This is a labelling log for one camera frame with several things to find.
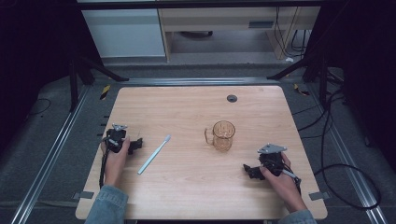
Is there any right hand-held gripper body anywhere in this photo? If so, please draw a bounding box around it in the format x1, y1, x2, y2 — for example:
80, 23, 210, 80
257, 143, 289, 177

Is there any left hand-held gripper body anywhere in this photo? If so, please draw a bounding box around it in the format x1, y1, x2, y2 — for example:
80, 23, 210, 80
104, 122, 129, 154

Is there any light blue toothbrush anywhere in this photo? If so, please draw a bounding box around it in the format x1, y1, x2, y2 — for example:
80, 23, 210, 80
137, 133, 172, 175

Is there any amber glass cup with handle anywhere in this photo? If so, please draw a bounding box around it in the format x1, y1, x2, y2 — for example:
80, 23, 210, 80
204, 119, 236, 153

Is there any person's left hand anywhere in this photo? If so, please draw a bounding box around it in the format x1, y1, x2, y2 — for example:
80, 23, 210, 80
100, 135, 132, 189

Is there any person's right hand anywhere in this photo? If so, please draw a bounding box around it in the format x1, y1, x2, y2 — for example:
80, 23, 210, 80
260, 152, 308, 215

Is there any yellow black tape strip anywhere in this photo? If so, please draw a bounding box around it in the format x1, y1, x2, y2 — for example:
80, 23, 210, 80
292, 82, 311, 97
99, 84, 112, 101

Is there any grey tape piece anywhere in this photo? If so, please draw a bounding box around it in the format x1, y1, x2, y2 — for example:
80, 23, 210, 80
72, 190, 95, 201
308, 190, 331, 202

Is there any black metal stand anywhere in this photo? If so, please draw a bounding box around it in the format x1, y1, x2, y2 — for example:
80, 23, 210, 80
266, 50, 332, 108
67, 54, 131, 113

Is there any white cabinet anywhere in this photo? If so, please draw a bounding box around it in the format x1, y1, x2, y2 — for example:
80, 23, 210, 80
80, 7, 166, 59

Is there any light wooden desk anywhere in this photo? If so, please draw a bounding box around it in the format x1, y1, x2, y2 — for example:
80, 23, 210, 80
157, 6, 321, 62

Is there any black gripper cable silver plug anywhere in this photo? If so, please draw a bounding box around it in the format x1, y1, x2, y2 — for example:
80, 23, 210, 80
281, 167, 303, 196

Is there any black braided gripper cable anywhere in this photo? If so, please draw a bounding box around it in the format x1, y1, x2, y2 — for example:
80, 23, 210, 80
98, 147, 110, 189

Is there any aluminium floor rail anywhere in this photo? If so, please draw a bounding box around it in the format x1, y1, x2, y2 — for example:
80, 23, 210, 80
305, 83, 389, 224
9, 85, 92, 224
119, 77, 281, 87

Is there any thin black floor cable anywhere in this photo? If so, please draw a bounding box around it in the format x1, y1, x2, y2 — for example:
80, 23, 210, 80
27, 97, 52, 117

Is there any looped black floor cable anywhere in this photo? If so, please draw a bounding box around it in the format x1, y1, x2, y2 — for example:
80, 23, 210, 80
313, 88, 383, 211

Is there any hanging black cables bundle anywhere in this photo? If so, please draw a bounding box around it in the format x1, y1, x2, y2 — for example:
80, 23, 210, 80
273, 6, 313, 60

